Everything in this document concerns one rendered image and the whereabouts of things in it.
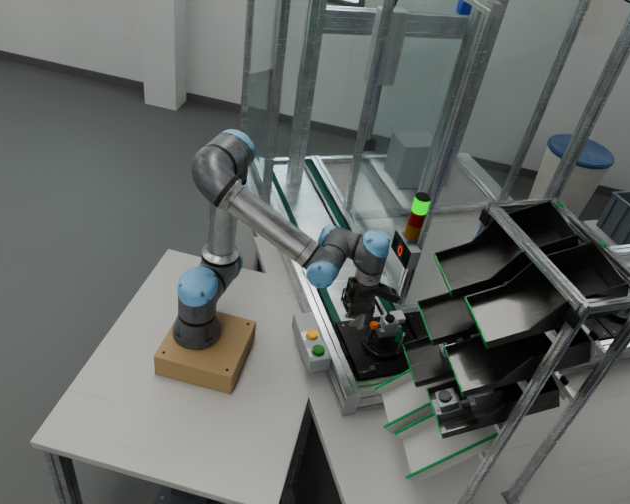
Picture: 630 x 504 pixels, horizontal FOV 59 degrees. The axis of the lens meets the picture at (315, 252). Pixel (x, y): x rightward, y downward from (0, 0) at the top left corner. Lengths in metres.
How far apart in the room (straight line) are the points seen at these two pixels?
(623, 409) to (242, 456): 1.30
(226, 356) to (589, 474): 1.16
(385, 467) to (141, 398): 0.75
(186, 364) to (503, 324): 0.97
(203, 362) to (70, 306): 1.68
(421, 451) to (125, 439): 0.82
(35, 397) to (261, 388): 1.43
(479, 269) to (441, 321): 0.18
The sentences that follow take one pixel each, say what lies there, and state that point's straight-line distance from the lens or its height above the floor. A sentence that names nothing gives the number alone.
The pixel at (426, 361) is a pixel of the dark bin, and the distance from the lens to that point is 1.53.
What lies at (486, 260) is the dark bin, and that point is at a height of 1.55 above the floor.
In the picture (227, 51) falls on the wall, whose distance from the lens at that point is 5.23.
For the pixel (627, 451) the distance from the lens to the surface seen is 2.11.
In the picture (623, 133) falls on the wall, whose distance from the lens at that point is 5.30.
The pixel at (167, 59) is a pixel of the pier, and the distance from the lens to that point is 5.19.
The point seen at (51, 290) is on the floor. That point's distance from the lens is 3.46.
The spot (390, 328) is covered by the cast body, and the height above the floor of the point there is 1.07.
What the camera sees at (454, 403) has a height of 1.26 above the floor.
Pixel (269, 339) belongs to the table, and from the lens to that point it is 1.95.
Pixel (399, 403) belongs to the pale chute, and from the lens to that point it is 1.66.
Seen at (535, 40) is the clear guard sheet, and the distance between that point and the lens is 2.81.
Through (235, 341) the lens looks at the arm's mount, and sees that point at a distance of 1.82.
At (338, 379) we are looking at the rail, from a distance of 1.76.
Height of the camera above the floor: 2.31
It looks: 38 degrees down
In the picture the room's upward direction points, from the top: 10 degrees clockwise
